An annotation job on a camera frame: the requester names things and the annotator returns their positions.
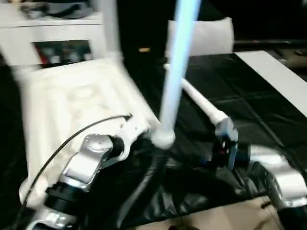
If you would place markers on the white plastic table top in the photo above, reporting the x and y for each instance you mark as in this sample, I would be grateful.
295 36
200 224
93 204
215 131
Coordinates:
81 105

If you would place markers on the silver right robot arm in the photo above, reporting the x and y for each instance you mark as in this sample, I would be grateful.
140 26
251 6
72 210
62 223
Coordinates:
278 172

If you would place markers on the black work mat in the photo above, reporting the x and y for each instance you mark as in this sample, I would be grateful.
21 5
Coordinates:
249 105

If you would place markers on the small tan label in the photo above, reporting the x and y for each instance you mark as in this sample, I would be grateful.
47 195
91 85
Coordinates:
144 49

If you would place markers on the white flat board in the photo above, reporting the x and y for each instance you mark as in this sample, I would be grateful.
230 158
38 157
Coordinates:
278 76

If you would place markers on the white cushion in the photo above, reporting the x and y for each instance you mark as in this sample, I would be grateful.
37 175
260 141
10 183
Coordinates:
208 37

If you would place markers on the red bottle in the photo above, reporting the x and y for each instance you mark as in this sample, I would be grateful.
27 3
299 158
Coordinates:
43 56

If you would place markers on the white cabinet with glass doors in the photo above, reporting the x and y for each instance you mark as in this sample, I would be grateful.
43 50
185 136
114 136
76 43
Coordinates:
48 33

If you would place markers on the grey clutter on cabinet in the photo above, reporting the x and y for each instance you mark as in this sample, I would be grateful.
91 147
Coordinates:
53 7

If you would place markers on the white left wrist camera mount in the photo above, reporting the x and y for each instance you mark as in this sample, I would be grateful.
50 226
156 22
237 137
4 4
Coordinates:
125 139

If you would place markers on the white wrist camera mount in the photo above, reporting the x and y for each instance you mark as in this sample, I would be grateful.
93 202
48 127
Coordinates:
125 139
227 139

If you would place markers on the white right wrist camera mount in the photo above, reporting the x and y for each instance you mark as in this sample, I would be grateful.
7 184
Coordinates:
227 139

